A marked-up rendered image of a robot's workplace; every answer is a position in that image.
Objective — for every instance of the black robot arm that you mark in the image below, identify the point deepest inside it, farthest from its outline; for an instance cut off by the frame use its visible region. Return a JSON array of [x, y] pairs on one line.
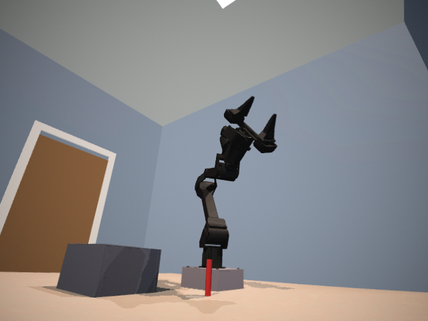
[[215, 231]]

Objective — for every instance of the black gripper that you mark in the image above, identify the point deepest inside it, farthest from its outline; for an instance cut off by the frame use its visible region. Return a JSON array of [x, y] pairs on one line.
[[264, 141]]

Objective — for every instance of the dark red peg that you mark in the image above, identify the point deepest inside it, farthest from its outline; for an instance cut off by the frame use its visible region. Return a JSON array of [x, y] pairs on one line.
[[208, 278]]

